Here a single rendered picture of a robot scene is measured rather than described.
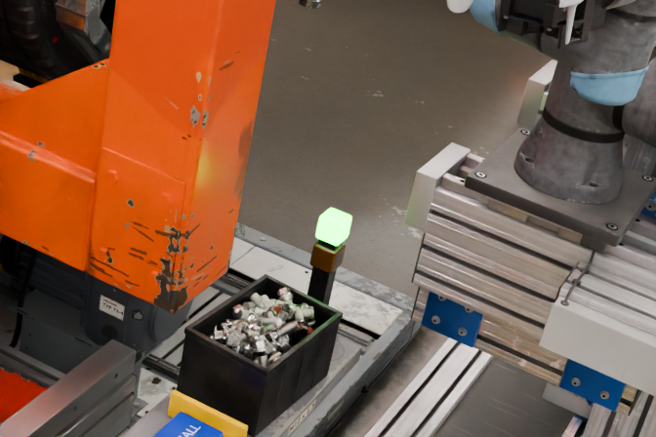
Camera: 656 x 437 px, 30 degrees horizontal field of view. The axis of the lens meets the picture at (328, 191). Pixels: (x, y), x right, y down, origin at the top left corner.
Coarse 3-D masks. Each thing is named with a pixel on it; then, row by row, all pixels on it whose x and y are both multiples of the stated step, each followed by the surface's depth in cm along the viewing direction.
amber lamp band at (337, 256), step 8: (312, 248) 186; (320, 248) 185; (344, 248) 187; (312, 256) 186; (320, 256) 185; (328, 256) 185; (336, 256) 185; (312, 264) 187; (320, 264) 186; (328, 264) 185; (336, 264) 186; (328, 272) 186
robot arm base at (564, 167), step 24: (552, 120) 166; (528, 144) 170; (552, 144) 166; (576, 144) 165; (600, 144) 164; (528, 168) 168; (552, 168) 166; (576, 168) 165; (600, 168) 166; (552, 192) 167; (576, 192) 166; (600, 192) 167
